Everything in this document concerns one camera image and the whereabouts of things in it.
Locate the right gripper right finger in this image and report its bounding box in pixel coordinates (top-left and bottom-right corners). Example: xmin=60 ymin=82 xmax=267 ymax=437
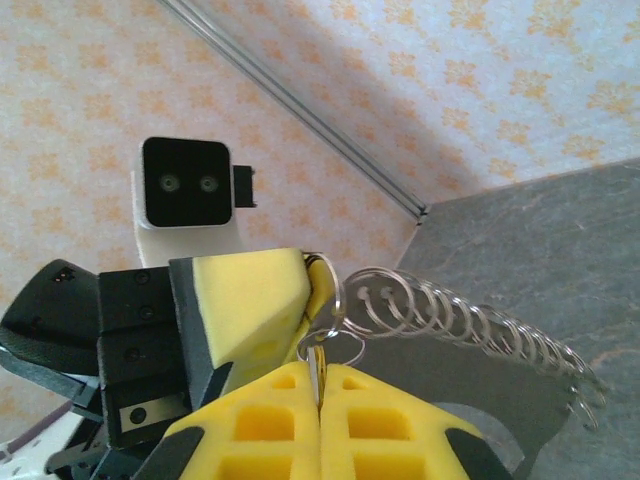
xmin=319 ymin=362 xmax=515 ymax=480

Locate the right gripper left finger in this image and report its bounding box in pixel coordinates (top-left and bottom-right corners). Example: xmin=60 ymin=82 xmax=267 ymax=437
xmin=132 ymin=362 xmax=322 ymax=480

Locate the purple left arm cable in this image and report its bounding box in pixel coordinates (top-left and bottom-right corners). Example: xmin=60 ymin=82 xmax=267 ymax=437
xmin=0 ymin=404 xmax=69 ymax=454

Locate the aluminium corner post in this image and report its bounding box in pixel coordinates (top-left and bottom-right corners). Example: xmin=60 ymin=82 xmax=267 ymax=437
xmin=157 ymin=0 xmax=430 ymax=225

